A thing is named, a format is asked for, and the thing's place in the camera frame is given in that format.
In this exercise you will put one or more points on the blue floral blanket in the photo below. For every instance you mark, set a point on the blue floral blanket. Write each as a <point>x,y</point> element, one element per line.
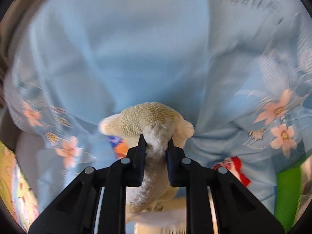
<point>121,53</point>

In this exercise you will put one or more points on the orange and blue item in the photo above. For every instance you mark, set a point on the orange and blue item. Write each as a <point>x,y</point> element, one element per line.
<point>119,147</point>

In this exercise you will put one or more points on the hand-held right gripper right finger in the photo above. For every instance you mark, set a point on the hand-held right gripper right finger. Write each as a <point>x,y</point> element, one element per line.
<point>171,165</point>

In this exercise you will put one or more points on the cream plush toy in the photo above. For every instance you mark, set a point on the cream plush toy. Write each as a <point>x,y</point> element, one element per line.
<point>151,119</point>

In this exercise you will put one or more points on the green fabric item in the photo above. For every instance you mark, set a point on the green fabric item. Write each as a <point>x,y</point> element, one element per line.
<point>287,195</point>

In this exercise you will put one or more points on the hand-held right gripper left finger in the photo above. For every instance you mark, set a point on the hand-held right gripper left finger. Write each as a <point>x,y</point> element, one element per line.
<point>140,165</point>

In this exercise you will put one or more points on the red and white plush toy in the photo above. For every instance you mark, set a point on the red and white plush toy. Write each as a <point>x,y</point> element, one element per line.
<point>234,165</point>

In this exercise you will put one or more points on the cartoon printed blanket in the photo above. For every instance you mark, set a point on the cartoon printed blanket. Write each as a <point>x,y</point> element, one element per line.
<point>14,187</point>

